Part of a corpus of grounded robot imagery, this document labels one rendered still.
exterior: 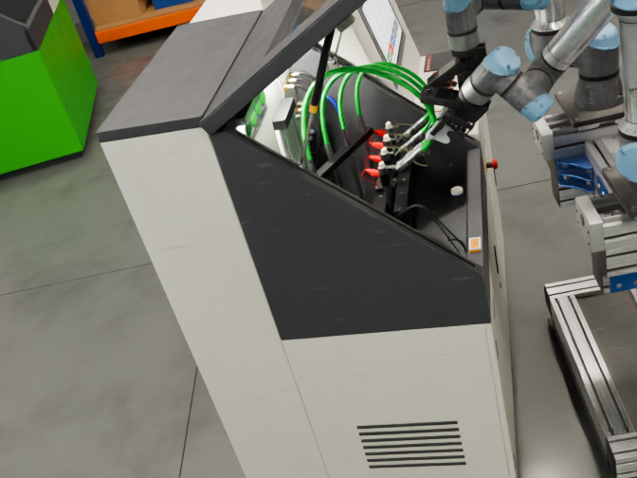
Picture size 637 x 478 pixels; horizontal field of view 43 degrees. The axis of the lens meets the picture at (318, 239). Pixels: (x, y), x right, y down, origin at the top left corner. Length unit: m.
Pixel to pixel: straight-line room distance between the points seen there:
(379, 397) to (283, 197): 0.71
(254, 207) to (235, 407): 0.74
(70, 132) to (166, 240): 3.71
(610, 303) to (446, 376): 0.97
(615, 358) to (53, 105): 4.07
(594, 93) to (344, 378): 1.11
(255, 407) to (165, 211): 0.72
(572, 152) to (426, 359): 0.80
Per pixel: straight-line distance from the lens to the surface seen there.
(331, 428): 2.53
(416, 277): 2.10
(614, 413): 2.72
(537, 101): 2.00
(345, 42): 2.55
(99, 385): 3.76
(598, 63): 2.53
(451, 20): 2.09
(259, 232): 2.08
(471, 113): 2.11
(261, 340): 2.32
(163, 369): 3.67
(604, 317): 3.07
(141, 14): 7.81
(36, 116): 5.81
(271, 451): 2.66
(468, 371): 2.31
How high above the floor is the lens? 2.23
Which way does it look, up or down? 33 degrees down
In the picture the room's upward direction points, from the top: 16 degrees counter-clockwise
